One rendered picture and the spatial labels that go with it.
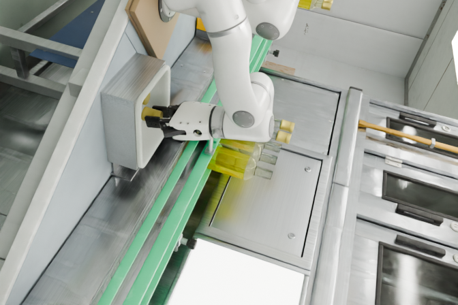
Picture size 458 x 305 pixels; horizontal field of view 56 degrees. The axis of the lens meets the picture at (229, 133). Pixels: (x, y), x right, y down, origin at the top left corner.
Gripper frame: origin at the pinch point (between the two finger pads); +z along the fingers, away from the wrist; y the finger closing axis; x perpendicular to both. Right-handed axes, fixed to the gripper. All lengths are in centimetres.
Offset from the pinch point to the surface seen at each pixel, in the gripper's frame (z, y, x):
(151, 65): 0.5, 4.5, 11.8
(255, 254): -22.3, -5.1, -41.6
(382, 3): -47, 612, -224
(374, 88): -46, 562, -348
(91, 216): 10.8, -21.7, -14.4
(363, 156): -48, 53, -52
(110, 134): 7.8, -9.2, 0.9
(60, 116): 15.2, -13.6, 8.7
